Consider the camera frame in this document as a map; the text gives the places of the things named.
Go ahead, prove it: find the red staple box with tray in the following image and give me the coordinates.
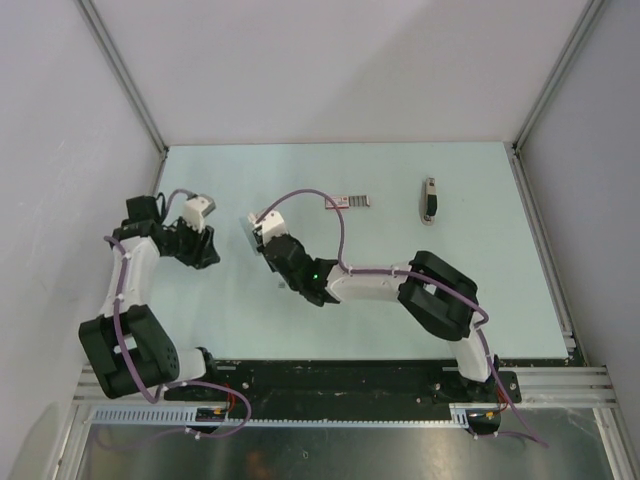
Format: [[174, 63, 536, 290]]
[[325, 195, 371, 210]]

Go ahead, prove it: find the black silver stapler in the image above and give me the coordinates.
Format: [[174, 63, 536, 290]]
[[419, 177, 438, 226]]

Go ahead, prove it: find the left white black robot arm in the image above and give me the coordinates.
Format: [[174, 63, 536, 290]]
[[78, 192, 221, 403]]

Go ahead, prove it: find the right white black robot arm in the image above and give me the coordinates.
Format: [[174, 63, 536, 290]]
[[258, 234, 498, 401]]

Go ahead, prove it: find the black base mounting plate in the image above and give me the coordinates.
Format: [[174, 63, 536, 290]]
[[164, 360, 522, 422]]

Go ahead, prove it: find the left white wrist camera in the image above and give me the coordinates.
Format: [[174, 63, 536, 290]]
[[181, 195, 216, 233]]

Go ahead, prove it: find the white slotted cable duct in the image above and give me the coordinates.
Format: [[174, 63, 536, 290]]
[[87, 402, 501, 428]]

